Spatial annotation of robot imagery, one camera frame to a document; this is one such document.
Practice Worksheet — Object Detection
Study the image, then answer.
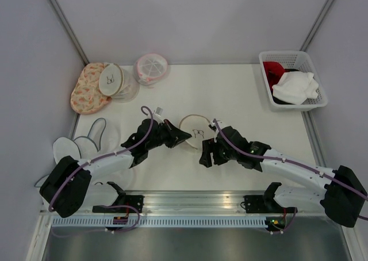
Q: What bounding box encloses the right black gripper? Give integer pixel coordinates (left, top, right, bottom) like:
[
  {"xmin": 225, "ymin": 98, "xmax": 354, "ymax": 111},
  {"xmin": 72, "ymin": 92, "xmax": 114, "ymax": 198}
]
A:
[{"xmin": 199, "ymin": 137, "xmax": 239, "ymax": 167}]

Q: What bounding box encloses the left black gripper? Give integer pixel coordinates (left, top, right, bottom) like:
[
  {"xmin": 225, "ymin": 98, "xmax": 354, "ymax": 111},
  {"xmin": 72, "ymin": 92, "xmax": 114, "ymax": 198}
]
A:
[{"xmin": 146, "ymin": 119, "xmax": 191, "ymax": 151}]

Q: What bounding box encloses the red garment in basket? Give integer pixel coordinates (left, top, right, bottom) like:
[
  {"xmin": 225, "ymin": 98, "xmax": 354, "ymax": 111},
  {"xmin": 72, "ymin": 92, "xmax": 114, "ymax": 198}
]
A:
[{"xmin": 263, "ymin": 61, "xmax": 286, "ymax": 88}]

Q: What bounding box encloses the white plastic basket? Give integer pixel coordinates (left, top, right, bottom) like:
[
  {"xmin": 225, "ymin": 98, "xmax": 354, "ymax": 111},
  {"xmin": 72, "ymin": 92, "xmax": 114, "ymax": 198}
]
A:
[{"xmin": 259, "ymin": 51, "xmax": 328, "ymax": 112}]

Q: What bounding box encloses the beige cylindrical mesh laundry bag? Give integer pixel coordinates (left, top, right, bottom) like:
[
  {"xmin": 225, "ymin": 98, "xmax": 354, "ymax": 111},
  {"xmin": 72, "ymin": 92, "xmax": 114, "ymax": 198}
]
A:
[{"xmin": 98, "ymin": 63, "xmax": 140, "ymax": 103}]

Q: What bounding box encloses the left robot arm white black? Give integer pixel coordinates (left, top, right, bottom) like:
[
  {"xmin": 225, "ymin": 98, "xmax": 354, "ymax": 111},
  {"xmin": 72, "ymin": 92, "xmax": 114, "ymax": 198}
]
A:
[{"xmin": 40, "ymin": 119, "xmax": 191, "ymax": 218}]

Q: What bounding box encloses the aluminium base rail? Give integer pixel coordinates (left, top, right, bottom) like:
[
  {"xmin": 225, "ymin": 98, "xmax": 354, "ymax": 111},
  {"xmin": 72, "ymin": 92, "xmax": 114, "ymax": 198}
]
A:
[{"xmin": 40, "ymin": 189, "xmax": 351, "ymax": 216}]

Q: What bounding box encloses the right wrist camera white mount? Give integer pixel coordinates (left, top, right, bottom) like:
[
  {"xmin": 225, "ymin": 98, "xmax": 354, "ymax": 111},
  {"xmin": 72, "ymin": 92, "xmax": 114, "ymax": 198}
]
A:
[{"xmin": 209, "ymin": 118, "xmax": 228, "ymax": 132}]

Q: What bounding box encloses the floral peach laundry bag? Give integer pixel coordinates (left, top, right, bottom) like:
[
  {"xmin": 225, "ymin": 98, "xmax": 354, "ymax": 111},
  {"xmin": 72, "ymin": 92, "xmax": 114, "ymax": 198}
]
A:
[{"xmin": 70, "ymin": 63, "xmax": 112, "ymax": 115}]

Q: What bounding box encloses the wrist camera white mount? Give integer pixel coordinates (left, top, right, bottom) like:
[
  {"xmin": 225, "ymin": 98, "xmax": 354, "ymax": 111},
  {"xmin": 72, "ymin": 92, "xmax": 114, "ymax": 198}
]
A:
[
  {"xmin": 153, "ymin": 107, "xmax": 164, "ymax": 122},
  {"xmin": 209, "ymin": 118, "xmax": 228, "ymax": 132}
]

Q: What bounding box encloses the beige round mesh laundry bag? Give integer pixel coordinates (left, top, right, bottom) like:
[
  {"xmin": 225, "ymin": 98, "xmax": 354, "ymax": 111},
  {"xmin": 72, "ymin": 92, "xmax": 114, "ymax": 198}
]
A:
[{"xmin": 179, "ymin": 114, "xmax": 212, "ymax": 151}]

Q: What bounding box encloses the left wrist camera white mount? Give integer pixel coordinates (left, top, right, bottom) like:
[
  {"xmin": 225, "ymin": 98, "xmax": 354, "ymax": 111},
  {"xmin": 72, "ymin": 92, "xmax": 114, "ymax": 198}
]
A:
[{"xmin": 153, "ymin": 107, "xmax": 164, "ymax": 122}]

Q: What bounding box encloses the white slotted cable duct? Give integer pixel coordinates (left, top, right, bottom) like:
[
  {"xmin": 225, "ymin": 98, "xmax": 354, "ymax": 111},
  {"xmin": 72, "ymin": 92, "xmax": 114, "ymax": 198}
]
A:
[{"xmin": 52, "ymin": 216, "xmax": 267, "ymax": 228}]

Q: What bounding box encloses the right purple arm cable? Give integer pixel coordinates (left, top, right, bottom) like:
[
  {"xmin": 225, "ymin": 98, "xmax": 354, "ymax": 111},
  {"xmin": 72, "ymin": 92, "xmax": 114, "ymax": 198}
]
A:
[{"xmin": 212, "ymin": 118, "xmax": 368, "ymax": 216}]

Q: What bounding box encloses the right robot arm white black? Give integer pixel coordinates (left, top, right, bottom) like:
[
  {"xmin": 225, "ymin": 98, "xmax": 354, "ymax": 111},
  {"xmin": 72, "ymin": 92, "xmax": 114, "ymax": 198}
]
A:
[{"xmin": 199, "ymin": 126, "xmax": 367, "ymax": 228}]

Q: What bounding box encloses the white grey-trimmed mesh laundry bag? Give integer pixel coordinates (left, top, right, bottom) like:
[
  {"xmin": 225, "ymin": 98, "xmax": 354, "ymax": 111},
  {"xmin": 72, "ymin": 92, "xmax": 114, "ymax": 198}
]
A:
[{"xmin": 52, "ymin": 117, "xmax": 135, "ymax": 191}]

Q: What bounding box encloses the pink trimmed mesh laundry bag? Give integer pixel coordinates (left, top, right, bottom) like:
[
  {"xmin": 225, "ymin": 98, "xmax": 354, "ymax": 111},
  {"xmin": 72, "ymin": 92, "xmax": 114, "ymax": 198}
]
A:
[{"xmin": 133, "ymin": 53, "xmax": 168, "ymax": 86}]

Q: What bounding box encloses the white bra in basket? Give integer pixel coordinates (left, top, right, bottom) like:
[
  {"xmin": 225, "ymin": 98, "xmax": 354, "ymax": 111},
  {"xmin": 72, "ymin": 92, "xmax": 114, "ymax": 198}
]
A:
[{"xmin": 272, "ymin": 71, "xmax": 319, "ymax": 105}]

